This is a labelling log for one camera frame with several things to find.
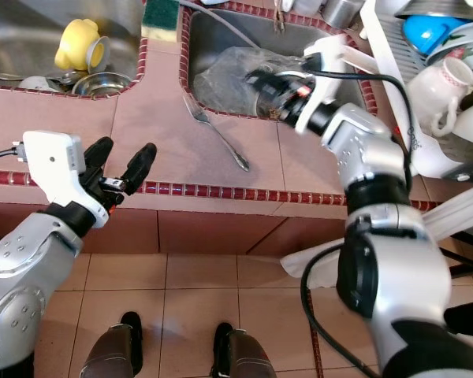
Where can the green and yellow sponge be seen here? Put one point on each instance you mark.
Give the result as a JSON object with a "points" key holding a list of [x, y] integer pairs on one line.
{"points": [[160, 16]]}

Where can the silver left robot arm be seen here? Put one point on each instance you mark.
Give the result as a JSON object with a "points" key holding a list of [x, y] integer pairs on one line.
{"points": [[24, 291]]}

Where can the steel sink basin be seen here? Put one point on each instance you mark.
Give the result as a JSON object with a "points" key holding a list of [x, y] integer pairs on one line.
{"points": [[24, 31], [268, 35]]}

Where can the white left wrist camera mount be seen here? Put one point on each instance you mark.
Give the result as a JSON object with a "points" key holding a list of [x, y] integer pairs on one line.
{"points": [[55, 165]]}

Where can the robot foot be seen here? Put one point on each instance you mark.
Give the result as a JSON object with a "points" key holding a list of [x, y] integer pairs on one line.
{"points": [[248, 358], [114, 350]]}

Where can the steel mesh strainer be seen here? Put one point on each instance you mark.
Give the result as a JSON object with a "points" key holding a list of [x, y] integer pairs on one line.
{"points": [[268, 110]]}

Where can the steel fork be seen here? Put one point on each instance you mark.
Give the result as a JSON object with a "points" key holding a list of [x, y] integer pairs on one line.
{"points": [[219, 134]]}

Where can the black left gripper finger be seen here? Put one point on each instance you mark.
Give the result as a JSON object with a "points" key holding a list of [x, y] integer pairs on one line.
{"points": [[140, 168], [99, 156]]}

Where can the shallow steel bowl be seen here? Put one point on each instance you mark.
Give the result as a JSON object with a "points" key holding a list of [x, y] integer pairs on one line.
{"points": [[102, 85]]}

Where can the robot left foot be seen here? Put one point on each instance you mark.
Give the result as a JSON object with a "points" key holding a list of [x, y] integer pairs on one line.
{"points": [[114, 350]]}

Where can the blue bowl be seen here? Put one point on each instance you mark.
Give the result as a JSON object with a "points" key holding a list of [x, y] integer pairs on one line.
{"points": [[430, 33]]}

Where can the white cloth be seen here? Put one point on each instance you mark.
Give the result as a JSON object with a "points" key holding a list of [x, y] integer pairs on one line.
{"points": [[311, 264]]}

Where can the white dish rack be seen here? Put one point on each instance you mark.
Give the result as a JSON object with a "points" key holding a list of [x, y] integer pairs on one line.
{"points": [[386, 47]]}

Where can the white ceramic mug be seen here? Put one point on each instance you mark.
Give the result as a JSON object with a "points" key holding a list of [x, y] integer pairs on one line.
{"points": [[437, 90]]}

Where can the chrome sink faucet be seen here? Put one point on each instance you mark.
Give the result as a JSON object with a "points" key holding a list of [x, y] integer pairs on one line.
{"points": [[280, 14]]}

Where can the yellow plastic bowl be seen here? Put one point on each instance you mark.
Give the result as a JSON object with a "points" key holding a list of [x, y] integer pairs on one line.
{"points": [[72, 47]]}

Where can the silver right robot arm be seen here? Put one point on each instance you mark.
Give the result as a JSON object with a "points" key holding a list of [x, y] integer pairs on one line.
{"points": [[394, 236]]}

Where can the steel cup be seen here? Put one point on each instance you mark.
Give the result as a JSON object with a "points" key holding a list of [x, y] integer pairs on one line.
{"points": [[340, 12]]}

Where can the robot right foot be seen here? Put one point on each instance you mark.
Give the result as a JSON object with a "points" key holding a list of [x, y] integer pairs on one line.
{"points": [[248, 358]]}

